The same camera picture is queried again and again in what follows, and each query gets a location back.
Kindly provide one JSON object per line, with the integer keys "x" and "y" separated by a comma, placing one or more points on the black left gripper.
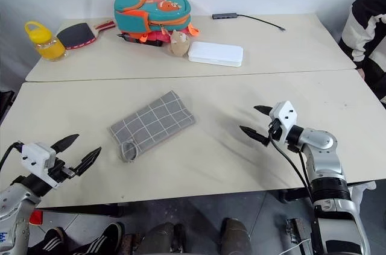
{"x": 59, "y": 170}

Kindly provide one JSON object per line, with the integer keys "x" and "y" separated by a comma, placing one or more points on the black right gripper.
{"x": 276, "y": 130}

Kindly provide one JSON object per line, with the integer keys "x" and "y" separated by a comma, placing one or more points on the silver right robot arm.
{"x": 323, "y": 144}

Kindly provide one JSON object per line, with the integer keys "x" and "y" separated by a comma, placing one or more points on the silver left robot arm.
{"x": 12, "y": 206}

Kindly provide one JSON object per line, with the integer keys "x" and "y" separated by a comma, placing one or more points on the grey checked pencil pouch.
{"x": 152, "y": 122}

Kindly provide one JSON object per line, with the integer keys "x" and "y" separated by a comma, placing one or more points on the white rectangular plastic case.
{"x": 216, "y": 53}

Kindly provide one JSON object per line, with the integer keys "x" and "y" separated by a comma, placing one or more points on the small red object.
{"x": 36, "y": 217}

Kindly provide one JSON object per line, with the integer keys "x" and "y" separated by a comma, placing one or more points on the black shoe with white stripes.
{"x": 101, "y": 240}
{"x": 49, "y": 241}

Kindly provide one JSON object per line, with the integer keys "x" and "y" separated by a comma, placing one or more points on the yellow lidded clear bottle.
{"x": 48, "y": 44}

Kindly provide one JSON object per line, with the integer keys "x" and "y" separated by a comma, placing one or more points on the beige plush mouse toy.
{"x": 179, "y": 44}

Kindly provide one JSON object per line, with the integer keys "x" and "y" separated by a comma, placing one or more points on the dark rounded shape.
{"x": 236, "y": 237}

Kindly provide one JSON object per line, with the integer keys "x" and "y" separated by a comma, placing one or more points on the black red table tennis paddle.
{"x": 77, "y": 35}

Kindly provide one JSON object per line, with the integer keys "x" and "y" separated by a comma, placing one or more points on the white plastic bag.
{"x": 360, "y": 193}

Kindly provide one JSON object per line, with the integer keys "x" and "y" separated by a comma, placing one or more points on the black red hand tool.
{"x": 129, "y": 38}

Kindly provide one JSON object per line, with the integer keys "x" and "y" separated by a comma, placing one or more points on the pink red pouch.
{"x": 156, "y": 36}

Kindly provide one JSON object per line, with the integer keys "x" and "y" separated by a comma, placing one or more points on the person in black white jacket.
{"x": 366, "y": 26}

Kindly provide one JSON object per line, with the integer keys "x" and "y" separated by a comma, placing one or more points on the teal orange dinosaur backpack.
{"x": 150, "y": 5}

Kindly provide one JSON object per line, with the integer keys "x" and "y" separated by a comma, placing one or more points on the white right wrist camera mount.
{"x": 283, "y": 114}

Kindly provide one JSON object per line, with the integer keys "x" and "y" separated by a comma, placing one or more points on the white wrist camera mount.
{"x": 35, "y": 156}
{"x": 283, "y": 114}

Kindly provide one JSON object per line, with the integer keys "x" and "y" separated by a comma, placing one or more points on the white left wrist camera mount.
{"x": 35, "y": 156}

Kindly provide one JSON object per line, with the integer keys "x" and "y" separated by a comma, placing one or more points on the dark metal bracket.
{"x": 294, "y": 232}

